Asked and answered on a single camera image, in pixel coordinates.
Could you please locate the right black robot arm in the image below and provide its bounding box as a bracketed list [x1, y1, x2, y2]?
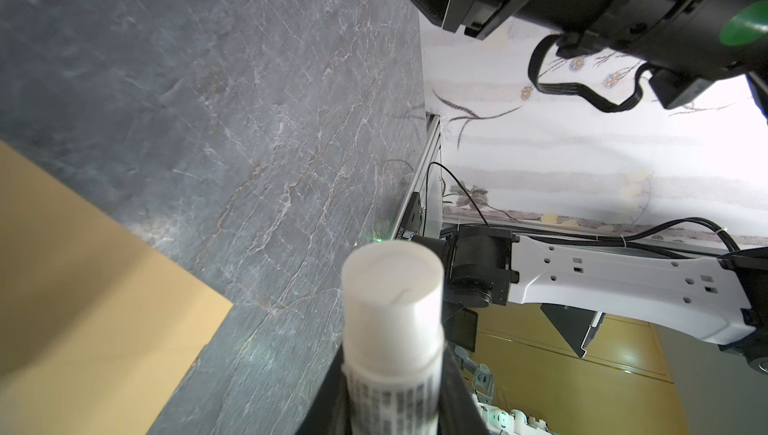
[399, 0, 767, 372]

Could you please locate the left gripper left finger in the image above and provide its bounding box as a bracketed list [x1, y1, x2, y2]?
[295, 347, 350, 435]

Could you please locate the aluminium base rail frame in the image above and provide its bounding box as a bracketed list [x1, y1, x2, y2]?
[389, 111, 443, 239]

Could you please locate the white glue stick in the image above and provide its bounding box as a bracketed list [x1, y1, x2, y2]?
[341, 240, 445, 434]

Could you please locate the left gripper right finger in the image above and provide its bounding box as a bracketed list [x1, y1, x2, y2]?
[438, 350, 488, 435]

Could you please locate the brown kraft envelope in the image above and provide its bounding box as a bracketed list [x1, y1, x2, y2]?
[1, 145, 232, 434]

